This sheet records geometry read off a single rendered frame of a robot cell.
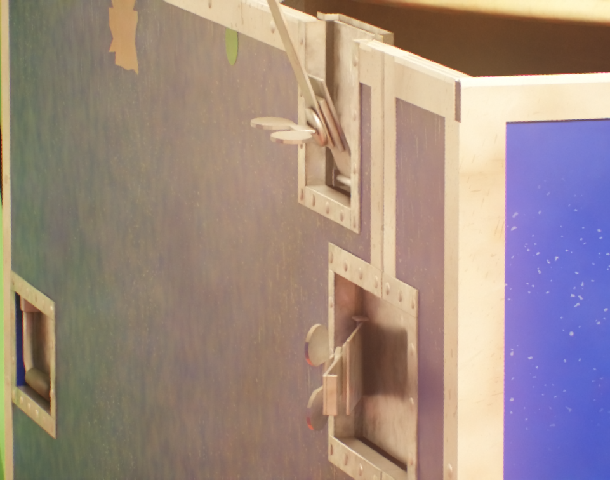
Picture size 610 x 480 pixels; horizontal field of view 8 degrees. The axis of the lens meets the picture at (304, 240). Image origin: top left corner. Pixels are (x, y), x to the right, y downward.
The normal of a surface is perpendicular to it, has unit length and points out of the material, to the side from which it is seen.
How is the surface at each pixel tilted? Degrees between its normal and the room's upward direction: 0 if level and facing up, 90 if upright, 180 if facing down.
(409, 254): 90
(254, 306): 90
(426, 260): 90
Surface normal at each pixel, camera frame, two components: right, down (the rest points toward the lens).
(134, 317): -0.96, 0.04
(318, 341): 0.87, 0.14
